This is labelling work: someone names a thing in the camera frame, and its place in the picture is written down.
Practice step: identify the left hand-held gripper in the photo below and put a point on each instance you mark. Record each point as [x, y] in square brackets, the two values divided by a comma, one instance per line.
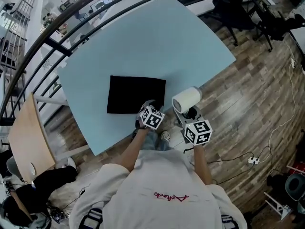
[152, 119]

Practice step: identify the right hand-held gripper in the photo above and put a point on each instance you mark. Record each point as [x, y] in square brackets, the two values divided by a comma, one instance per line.
[199, 132]

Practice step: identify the black cloth bag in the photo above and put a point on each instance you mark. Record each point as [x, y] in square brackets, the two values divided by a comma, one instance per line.
[128, 92]

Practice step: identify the person's right forearm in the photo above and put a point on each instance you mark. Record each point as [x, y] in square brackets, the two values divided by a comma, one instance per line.
[202, 163]

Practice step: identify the person's left forearm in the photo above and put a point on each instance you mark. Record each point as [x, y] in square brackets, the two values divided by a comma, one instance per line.
[134, 149]

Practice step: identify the person's white shoe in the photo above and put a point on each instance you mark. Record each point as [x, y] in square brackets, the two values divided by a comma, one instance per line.
[165, 135]

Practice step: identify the person's blue jeans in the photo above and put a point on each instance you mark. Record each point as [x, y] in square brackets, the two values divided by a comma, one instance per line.
[155, 141]

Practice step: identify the person's white sweatshirt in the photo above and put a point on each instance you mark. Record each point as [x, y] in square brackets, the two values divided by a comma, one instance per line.
[152, 194]

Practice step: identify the white power strip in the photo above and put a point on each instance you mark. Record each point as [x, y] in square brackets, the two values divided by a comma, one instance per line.
[253, 160]

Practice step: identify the black office chair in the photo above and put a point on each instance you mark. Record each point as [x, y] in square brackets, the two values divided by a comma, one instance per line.
[231, 11]

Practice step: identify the red box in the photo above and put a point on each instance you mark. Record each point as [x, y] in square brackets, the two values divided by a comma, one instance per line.
[299, 166]

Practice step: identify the white metal rack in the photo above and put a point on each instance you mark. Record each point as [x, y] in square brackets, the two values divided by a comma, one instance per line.
[277, 205]

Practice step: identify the grey round chair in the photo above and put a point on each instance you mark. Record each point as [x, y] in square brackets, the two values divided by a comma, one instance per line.
[295, 186]

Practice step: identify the light wooden desk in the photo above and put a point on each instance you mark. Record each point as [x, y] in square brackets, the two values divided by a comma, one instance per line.
[28, 137]

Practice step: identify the white computer mouse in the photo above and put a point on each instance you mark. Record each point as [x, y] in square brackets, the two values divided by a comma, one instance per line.
[32, 168]

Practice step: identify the black metal railing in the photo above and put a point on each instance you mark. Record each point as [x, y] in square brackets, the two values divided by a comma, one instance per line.
[47, 42]

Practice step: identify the black desk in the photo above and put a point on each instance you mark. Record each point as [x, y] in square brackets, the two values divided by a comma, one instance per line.
[274, 1]

